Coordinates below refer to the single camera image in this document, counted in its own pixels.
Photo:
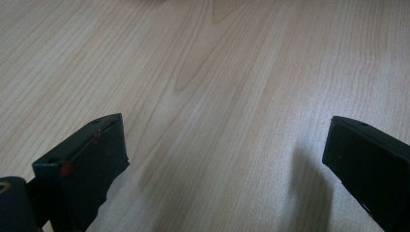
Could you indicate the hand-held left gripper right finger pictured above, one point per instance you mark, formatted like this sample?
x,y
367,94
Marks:
x,y
370,161

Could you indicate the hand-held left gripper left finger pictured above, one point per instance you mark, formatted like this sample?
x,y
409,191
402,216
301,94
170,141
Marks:
x,y
83,170

